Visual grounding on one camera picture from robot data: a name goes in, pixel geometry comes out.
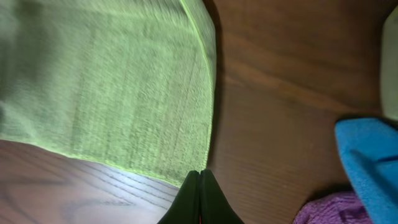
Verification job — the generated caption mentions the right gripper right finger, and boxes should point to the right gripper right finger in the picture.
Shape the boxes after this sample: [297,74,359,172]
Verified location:
[199,169,244,224]

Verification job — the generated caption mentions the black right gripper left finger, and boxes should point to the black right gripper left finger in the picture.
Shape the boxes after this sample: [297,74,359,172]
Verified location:
[158,170,200,224]

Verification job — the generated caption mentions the light green cloth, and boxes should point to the light green cloth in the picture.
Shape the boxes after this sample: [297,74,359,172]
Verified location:
[1,0,216,186]

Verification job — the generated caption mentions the purple cloth at bottom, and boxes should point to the purple cloth at bottom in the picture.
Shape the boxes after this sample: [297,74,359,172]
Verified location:
[293,191,373,224]

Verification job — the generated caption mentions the blue crumpled cloth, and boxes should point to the blue crumpled cloth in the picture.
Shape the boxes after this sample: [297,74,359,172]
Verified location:
[335,118,397,224]

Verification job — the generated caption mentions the olive green crumpled cloth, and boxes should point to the olive green crumpled cloth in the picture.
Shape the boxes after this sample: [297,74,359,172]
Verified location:
[380,7,397,120]

